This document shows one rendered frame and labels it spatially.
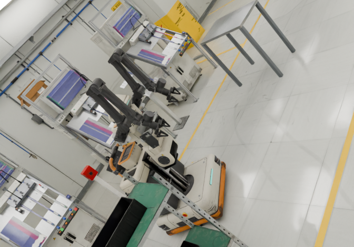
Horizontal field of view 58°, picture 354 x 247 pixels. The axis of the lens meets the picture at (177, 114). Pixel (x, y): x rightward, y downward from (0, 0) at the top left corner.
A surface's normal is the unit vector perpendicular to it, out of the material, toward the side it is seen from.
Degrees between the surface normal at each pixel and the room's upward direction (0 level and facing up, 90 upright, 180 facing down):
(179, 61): 90
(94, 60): 90
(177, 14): 90
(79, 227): 90
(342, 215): 0
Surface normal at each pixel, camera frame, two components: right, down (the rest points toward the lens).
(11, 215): -0.05, -0.53
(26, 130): 0.57, -0.13
